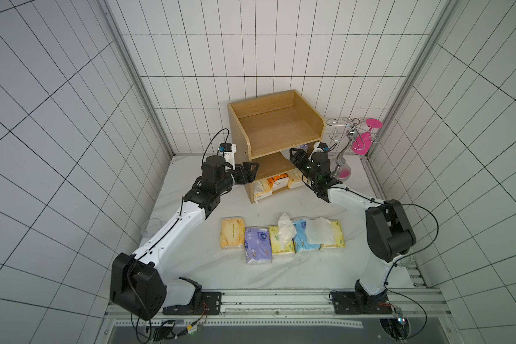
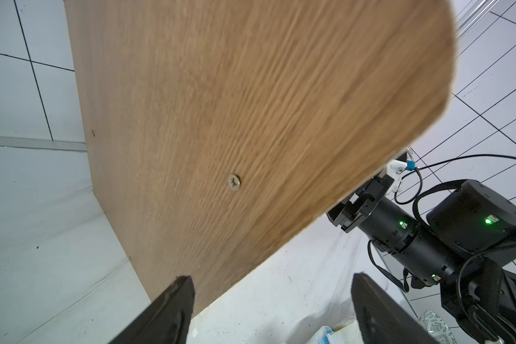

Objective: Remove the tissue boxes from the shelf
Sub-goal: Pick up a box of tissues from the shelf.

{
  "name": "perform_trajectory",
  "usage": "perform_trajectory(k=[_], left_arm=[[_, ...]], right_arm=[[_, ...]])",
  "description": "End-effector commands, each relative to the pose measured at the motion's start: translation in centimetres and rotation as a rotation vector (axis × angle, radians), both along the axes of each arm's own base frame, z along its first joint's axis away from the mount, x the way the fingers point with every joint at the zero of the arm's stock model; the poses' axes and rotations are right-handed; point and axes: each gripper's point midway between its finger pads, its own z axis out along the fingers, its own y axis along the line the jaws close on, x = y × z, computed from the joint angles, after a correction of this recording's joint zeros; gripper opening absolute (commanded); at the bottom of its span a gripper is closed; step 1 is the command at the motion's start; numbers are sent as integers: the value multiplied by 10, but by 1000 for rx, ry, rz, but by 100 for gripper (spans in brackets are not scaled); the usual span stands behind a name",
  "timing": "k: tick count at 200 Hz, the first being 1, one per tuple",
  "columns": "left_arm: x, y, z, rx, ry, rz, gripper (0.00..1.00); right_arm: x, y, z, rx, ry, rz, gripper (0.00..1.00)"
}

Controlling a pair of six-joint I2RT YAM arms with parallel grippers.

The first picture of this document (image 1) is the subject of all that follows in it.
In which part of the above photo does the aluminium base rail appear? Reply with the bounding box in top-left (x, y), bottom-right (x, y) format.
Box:
top-left (104, 287), bottom-right (450, 330)

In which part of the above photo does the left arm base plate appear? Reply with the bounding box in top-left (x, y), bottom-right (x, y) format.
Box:
top-left (163, 292), bottom-right (223, 315)

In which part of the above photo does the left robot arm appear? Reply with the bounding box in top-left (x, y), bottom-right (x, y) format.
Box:
top-left (110, 153), bottom-right (259, 321)

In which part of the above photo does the yellow-green tissue pack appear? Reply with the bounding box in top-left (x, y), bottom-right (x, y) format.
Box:
top-left (268, 213), bottom-right (297, 257)

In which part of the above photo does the left base cable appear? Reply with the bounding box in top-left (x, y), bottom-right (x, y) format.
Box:
top-left (129, 300), bottom-right (207, 343)

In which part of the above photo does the wooden three-tier shelf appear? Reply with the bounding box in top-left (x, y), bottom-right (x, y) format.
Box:
top-left (227, 90), bottom-right (326, 181)

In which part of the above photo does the yellow tissue pack shelf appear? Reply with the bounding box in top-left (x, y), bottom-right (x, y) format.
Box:
top-left (305, 217), bottom-right (345, 251)

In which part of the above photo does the beige tissue pack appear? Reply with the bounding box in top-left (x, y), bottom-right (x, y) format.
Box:
top-left (286, 169), bottom-right (305, 189)
top-left (252, 179), bottom-right (273, 203)

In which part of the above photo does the right base cable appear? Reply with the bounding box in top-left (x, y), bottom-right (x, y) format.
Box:
top-left (380, 287), bottom-right (433, 341)

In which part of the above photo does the base cable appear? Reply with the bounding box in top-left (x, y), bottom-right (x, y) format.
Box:
top-left (380, 287), bottom-right (433, 341)
top-left (129, 300), bottom-right (207, 343)

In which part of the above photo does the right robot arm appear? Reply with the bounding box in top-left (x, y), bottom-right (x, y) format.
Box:
top-left (289, 143), bottom-right (417, 312)

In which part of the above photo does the pink wine glass lower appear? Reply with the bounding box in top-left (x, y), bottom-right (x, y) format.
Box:
top-left (351, 132), bottom-right (373, 156)

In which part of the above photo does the orange-yellow tissue pack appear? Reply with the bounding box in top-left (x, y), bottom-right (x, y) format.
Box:
top-left (219, 217), bottom-right (246, 249)

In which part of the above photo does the orange tissue pack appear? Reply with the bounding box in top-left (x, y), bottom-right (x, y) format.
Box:
top-left (267, 173), bottom-right (290, 192)

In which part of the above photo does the clear plastic cup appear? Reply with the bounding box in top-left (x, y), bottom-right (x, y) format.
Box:
top-left (140, 218), bottom-right (163, 238)

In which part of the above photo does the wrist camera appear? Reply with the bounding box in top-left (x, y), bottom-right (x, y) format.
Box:
top-left (218, 143), bottom-right (237, 169)
top-left (312, 142), bottom-right (330, 153)

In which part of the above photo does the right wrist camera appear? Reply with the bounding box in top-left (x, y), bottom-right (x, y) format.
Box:
top-left (312, 142), bottom-right (330, 153)

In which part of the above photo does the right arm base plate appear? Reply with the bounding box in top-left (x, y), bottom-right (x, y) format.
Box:
top-left (329, 290), bottom-right (393, 315)

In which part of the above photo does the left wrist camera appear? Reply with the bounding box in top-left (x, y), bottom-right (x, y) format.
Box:
top-left (218, 143), bottom-right (237, 169)

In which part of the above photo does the chrome glass holder stand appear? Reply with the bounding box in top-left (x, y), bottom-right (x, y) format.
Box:
top-left (326, 117), bottom-right (384, 181)

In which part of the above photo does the blue tissue pack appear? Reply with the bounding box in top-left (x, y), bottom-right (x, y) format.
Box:
top-left (293, 218), bottom-right (320, 254)

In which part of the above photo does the white purple tissue pack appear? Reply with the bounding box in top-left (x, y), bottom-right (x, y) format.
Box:
top-left (296, 144), bottom-right (309, 153)

